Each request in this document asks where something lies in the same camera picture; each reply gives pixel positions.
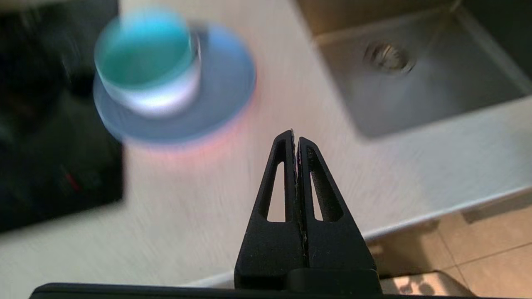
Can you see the blue grey plate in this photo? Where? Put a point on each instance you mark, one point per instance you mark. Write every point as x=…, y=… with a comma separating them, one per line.
x=224, y=91

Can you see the stainless steel sink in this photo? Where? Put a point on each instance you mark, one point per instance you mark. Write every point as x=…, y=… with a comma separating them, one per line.
x=415, y=83

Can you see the teal bowl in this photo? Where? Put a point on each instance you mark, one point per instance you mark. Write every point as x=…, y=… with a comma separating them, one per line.
x=143, y=54

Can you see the round metal drain strainer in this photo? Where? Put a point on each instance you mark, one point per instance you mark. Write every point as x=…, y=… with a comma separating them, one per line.
x=388, y=56

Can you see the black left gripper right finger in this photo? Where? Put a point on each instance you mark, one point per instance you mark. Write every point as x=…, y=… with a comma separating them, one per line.
x=341, y=253

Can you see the pale pink bowl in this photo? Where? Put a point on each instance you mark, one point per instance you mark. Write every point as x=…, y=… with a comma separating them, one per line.
x=166, y=97

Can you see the black induction cooktop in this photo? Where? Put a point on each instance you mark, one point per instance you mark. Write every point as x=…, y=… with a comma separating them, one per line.
x=50, y=145

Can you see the pink plate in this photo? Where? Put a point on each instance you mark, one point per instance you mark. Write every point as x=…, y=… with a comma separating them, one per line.
x=208, y=143

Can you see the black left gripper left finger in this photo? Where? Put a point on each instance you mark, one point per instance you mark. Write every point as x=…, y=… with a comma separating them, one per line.
x=270, y=249

